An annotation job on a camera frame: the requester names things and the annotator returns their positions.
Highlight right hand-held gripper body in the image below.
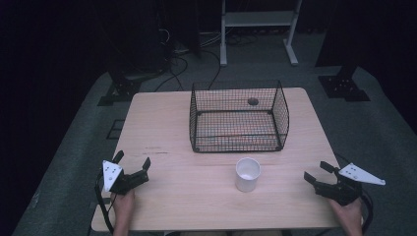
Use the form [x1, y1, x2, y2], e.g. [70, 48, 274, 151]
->
[314, 162, 387, 207]

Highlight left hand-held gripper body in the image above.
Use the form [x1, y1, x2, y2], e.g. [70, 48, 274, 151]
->
[101, 159, 149, 196]

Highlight white cup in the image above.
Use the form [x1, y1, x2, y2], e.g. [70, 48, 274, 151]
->
[234, 156, 262, 194]

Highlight black wire mesh basket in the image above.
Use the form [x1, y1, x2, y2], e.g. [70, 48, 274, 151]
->
[189, 80, 290, 153]

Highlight person's left hand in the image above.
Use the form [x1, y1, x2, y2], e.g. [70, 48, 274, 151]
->
[109, 188, 136, 228]

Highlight person's right hand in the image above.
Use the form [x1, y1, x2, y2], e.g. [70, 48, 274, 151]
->
[328, 196, 364, 236]

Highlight white metal stand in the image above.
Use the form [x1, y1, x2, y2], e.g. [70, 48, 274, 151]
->
[219, 0, 303, 68]

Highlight black floor frame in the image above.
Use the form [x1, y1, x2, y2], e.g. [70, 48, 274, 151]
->
[105, 119, 126, 141]

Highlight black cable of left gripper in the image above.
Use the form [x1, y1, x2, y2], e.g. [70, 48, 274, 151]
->
[93, 170, 115, 235]

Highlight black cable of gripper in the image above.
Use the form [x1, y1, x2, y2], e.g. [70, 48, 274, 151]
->
[93, 170, 115, 235]
[333, 152, 375, 234]

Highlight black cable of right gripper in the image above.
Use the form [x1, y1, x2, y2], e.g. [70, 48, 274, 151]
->
[333, 152, 375, 234]

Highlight black stand base plate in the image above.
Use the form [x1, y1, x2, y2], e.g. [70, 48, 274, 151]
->
[317, 63, 372, 102]
[96, 65, 143, 107]

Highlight black floor cables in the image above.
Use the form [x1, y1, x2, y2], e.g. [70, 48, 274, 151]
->
[131, 28, 260, 92]

